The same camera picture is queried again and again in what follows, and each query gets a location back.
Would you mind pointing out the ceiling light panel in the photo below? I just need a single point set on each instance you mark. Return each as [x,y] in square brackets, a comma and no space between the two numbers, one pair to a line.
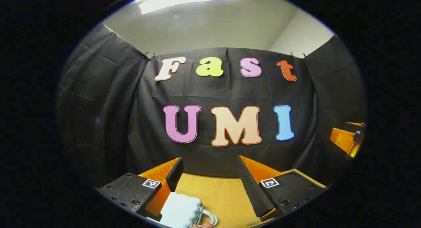
[171,1]

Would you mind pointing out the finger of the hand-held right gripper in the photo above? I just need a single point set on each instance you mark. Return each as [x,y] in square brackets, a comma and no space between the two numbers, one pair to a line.
[342,139]

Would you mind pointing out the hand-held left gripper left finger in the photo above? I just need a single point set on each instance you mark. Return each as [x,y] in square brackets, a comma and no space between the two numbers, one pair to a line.
[176,173]

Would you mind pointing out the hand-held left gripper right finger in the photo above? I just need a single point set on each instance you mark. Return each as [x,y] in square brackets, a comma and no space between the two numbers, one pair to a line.
[250,185]

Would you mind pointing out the pale blue suitcase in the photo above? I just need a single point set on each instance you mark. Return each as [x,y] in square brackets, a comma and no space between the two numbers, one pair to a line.
[181,210]

